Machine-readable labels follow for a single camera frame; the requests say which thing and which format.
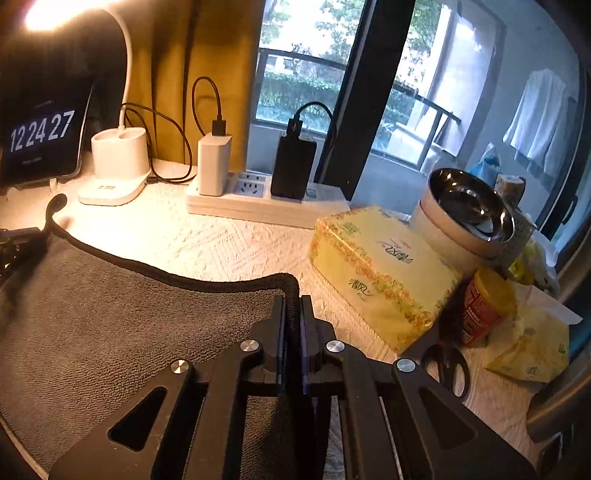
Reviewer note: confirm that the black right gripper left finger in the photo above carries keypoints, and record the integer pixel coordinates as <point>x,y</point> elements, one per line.
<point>265,348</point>

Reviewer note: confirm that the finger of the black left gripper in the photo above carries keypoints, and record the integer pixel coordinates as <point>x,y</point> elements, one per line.
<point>17,246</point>

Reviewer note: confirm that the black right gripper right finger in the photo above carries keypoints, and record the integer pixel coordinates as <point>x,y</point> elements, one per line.
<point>321,353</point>

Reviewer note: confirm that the grey microfibre towel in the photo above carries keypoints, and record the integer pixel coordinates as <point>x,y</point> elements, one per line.
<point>83,330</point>

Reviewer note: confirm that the yellow tissue box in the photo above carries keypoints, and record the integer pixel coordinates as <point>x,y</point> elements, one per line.
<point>388,273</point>

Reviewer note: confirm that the black scissors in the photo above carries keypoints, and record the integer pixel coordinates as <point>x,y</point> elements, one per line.
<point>438,347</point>

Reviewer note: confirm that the white desk lamp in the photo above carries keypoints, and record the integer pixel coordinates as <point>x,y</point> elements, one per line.
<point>119,155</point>

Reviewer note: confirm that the tablet showing clock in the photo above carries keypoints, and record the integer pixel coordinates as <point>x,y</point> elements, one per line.
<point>42,131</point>

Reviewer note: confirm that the white power strip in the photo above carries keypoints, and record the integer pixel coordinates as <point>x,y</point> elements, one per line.
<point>247,197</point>

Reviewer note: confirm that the orange lidded jar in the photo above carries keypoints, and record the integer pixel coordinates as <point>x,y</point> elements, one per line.
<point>488,300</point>

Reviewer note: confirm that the white ceramic bowl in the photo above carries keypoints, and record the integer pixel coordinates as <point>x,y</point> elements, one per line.
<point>462,248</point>

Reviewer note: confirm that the black power adapter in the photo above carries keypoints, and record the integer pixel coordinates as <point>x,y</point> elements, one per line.
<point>294,159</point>

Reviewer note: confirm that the white perforated basket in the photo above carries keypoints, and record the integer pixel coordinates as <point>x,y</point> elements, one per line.
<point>523,230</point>

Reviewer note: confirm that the white USB charger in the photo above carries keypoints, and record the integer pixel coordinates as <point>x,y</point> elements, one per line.
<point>212,164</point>

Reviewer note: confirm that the yellow tissue pack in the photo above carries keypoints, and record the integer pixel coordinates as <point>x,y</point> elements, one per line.
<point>532,346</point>

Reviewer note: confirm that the steel bowl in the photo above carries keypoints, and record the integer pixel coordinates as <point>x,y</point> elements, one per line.
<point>470,203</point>

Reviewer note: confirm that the mustard yellow curtain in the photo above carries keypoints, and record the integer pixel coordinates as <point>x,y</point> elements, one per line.
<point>193,60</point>

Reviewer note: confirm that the white hanging shirt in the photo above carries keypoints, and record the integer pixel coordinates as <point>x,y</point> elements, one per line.
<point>538,128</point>

